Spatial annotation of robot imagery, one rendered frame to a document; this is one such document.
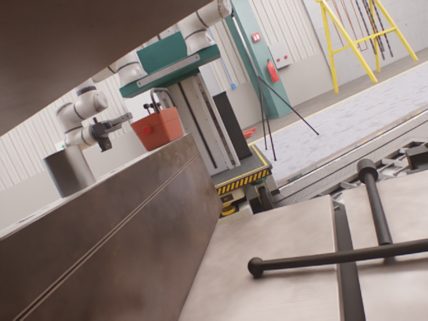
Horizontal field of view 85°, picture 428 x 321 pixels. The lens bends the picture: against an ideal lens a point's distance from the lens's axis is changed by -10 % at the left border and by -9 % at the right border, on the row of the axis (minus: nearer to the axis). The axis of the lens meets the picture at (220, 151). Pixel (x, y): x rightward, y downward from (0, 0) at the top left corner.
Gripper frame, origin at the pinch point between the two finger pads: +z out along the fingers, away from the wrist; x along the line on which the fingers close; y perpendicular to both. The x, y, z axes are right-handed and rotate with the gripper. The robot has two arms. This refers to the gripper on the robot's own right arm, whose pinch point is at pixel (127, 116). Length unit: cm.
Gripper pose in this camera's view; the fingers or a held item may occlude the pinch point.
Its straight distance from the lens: 112.8
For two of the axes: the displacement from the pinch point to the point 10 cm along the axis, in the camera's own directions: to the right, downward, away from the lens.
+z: 9.0, -3.5, -2.5
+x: 1.8, -2.3, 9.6
